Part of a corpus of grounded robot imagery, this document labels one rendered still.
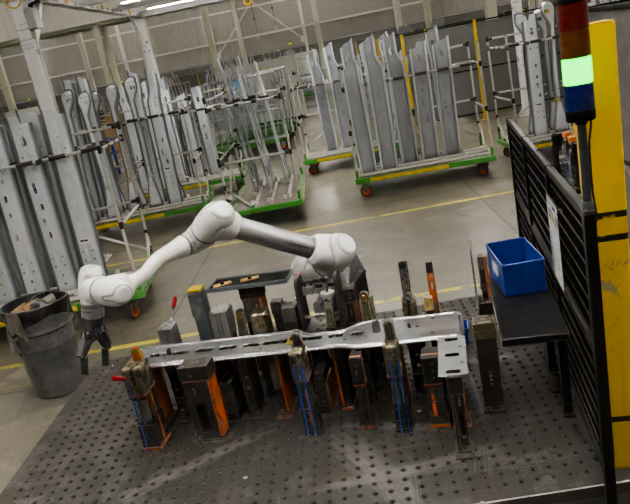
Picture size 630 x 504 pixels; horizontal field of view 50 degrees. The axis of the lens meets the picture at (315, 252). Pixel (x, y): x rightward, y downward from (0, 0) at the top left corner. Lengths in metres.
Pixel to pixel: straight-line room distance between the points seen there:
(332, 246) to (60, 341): 2.76
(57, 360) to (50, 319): 0.32
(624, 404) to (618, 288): 0.37
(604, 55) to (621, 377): 0.91
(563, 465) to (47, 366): 3.92
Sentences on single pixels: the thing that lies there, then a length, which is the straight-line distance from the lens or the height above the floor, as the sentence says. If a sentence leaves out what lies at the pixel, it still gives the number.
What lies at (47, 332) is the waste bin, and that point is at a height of 0.52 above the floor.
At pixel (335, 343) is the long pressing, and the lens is 2.61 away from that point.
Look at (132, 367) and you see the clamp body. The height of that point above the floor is 1.06.
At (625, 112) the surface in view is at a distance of 4.50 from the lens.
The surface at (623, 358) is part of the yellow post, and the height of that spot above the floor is 1.07.
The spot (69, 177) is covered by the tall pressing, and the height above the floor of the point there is 1.37.
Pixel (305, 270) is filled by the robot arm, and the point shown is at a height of 1.08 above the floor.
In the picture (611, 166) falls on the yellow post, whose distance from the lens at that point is 1.96.
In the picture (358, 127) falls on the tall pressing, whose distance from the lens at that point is 9.49.
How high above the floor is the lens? 2.07
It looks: 16 degrees down
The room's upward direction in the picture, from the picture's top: 11 degrees counter-clockwise
